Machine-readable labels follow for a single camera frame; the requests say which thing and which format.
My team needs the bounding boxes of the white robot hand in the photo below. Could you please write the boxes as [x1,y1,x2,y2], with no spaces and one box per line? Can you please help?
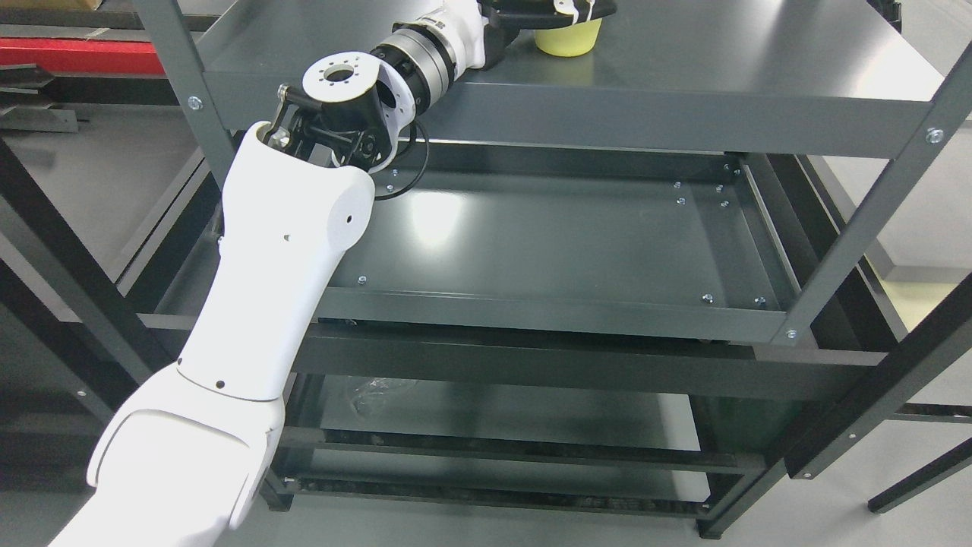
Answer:
[416,1,617,71]

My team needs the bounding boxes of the yellow plastic cup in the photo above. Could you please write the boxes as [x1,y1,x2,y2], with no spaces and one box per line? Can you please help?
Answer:
[534,20,603,58]

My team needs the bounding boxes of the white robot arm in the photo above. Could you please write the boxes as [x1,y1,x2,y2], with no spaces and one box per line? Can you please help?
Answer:
[52,1,617,546]

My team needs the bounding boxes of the grey metal shelf unit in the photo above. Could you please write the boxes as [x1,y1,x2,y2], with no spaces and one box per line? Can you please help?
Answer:
[133,0,972,540]

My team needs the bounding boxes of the red metal beam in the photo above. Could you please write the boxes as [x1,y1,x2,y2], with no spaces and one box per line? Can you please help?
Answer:
[1,37,166,76]

